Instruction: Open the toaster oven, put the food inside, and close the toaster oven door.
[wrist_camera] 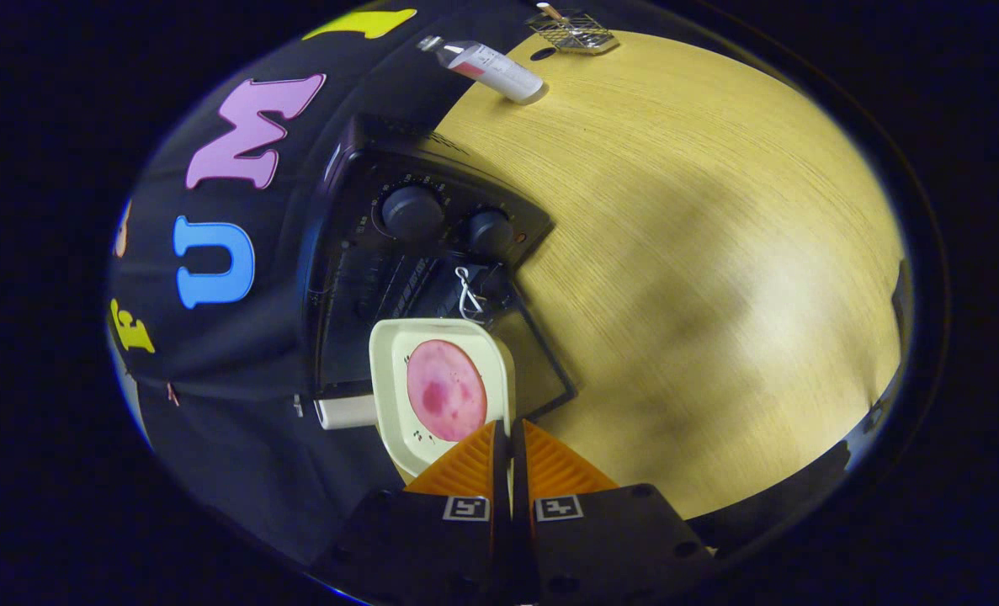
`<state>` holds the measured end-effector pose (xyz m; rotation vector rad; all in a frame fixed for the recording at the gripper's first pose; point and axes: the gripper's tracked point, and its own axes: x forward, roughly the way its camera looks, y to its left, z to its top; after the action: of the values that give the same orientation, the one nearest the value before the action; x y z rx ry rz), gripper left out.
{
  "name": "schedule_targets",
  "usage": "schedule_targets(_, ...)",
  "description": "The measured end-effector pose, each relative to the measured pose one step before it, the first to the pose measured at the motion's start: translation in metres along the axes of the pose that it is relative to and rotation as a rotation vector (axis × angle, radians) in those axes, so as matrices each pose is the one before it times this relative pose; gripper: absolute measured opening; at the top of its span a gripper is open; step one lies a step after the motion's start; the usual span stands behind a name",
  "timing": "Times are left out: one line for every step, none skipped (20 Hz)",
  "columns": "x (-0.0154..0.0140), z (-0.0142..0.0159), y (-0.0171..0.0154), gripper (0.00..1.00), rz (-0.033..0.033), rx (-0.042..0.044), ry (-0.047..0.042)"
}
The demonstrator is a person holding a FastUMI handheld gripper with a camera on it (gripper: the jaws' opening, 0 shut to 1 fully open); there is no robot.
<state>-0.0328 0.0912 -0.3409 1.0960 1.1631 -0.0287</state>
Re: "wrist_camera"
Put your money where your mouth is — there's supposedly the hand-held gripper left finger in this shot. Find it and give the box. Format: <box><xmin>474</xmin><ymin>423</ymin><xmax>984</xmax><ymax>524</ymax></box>
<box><xmin>310</xmin><ymin>421</ymin><xmax>513</xmax><ymax>605</ymax></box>

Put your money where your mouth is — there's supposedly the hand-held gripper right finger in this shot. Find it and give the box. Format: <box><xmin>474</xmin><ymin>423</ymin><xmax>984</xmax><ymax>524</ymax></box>
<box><xmin>512</xmin><ymin>418</ymin><xmax>719</xmax><ymax>603</ymax></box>

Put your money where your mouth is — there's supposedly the cream square food tray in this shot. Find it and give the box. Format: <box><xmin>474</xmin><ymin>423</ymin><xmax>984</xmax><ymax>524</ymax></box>
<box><xmin>369</xmin><ymin>318</ymin><xmax>517</xmax><ymax>481</ymax></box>

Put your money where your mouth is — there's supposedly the pink ham slice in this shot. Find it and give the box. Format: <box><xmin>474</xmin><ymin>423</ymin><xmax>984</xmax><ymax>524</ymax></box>
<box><xmin>406</xmin><ymin>339</ymin><xmax>488</xmax><ymax>443</ymax></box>

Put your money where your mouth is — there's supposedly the black toaster oven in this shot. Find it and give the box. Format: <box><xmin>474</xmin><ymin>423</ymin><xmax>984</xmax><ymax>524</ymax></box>
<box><xmin>301</xmin><ymin>114</ymin><xmax>578</xmax><ymax>422</ymax></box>

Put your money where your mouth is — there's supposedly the white bread toaster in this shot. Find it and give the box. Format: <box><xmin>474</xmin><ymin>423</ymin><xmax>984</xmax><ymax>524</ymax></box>
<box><xmin>314</xmin><ymin>394</ymin><xmax>378</xmax><ymax>430</ymax></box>

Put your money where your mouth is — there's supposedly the black backdrop cloth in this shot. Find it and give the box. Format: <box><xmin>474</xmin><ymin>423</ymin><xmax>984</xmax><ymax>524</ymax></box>
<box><xmin>108</xmin><ymin>0</ymin><xmax>550</xmax><ymax>573</ymax></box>

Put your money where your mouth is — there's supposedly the clear plastic bottle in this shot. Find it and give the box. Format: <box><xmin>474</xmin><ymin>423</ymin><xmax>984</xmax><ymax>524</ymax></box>
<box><xmin>417</xmin><ymin>35</ymin><xmax>546</xmax><ymax>105</ymax></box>

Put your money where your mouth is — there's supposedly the gold wire holder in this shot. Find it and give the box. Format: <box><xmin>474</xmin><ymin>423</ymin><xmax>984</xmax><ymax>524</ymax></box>
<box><xmin>526</xmin><ymin>7</ymin><xmax>619</xmax><ymax>56</ymax></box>

